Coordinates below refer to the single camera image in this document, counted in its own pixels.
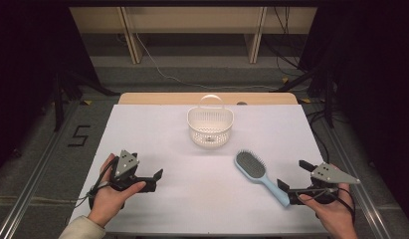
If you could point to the person's left hand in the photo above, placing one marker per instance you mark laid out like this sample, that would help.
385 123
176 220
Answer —
107 199

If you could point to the person's right hand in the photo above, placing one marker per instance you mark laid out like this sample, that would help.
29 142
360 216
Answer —
334 215

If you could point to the white table cover sheet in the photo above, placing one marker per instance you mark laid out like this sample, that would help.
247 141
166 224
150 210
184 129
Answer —
192 192

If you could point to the white plastic basket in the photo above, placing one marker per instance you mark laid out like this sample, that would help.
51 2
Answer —
210 129

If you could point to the metal floor rail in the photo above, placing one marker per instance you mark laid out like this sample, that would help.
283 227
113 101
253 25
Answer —
364 199
29 195

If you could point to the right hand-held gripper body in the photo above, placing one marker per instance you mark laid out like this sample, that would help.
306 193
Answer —
328 174

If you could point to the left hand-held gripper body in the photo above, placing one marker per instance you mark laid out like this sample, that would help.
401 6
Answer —
125 163

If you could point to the small dark round object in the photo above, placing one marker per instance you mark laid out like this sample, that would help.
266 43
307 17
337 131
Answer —
242 103

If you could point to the black curtain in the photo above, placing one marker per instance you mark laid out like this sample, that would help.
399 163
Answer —
374 66
29 49

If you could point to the light wooden bench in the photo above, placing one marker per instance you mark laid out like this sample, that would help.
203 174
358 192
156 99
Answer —
192 20

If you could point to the black tripod stand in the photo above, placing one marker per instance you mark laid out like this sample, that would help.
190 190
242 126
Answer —
59 99
328 99

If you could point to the light blue hairbrush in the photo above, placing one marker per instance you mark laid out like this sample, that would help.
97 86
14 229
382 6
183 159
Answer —
255 169

